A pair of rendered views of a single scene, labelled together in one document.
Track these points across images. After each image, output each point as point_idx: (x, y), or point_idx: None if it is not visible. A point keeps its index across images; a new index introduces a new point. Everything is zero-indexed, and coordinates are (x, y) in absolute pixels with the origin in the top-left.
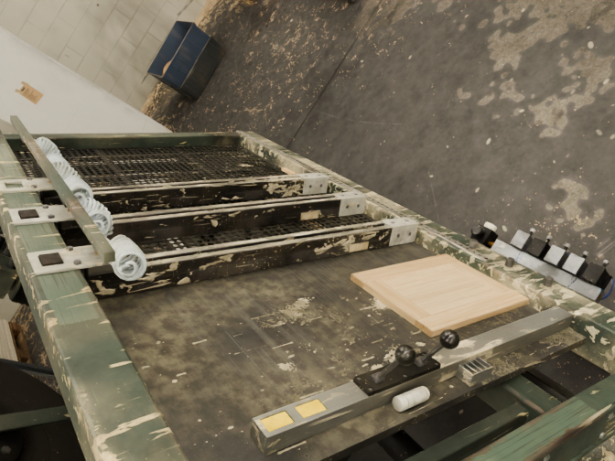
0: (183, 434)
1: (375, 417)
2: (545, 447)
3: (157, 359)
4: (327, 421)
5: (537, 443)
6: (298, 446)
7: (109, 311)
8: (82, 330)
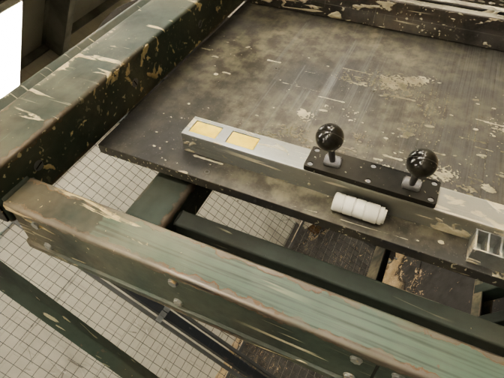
0: (167, 104)
1: (304, 196)
2: (390, 359)
3: (229, 56)
4: (247, 160)
5: (390, 347)
6: (212, 163)
7: (253, 13)
8: (172, 0)
